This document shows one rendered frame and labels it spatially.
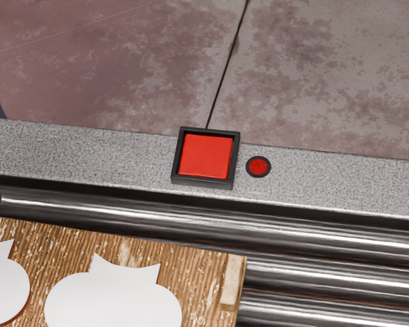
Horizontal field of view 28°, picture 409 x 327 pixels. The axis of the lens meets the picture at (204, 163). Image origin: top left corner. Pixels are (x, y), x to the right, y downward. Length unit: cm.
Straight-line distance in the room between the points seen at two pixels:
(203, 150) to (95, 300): 23
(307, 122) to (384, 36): 36
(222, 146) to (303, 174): 11
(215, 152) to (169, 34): 136
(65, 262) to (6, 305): 8
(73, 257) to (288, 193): 27
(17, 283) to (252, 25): 154
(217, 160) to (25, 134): 25
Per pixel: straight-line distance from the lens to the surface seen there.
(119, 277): 92
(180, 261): 93
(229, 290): 88
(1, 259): 96
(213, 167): 99
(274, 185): 99
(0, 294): 94
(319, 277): 94
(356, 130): 215
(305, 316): 92
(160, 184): 100
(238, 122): 215
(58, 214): 100
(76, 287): 92
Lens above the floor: 178
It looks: 59 degrees down
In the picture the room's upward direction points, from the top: 5 degrees counter-clockwise
